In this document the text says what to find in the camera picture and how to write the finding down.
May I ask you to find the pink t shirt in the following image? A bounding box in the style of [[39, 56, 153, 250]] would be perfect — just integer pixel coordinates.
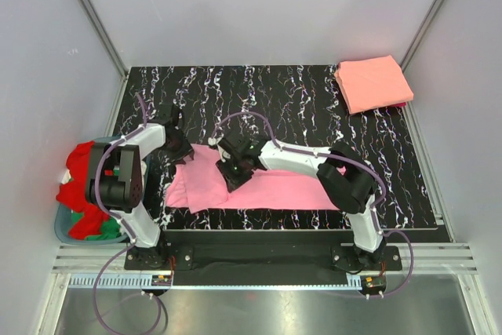
[[165, 144, 338, 214]]

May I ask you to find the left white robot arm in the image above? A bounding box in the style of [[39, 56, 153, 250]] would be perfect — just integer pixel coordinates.
[[84, 105, 195, 269]]

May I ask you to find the folded salmon t shirt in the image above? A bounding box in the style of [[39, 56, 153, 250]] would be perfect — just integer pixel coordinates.
[[334, 55, 414, 115]]

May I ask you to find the blue laundry basket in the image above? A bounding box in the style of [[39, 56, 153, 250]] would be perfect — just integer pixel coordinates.
[[55, 137, 149, 245]]

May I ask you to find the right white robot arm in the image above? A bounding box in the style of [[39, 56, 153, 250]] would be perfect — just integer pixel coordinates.
[[209, 137, 384, 270]]

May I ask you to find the green t shirt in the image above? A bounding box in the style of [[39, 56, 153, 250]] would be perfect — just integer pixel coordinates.
[[84, 217, 122, 241]]

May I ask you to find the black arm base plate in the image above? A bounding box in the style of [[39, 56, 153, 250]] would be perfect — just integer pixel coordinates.
[[125, 230, 402, 273]]

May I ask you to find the red t shirt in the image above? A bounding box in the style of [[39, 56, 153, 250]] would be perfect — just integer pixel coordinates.
[[56, 141, 109, 241]]

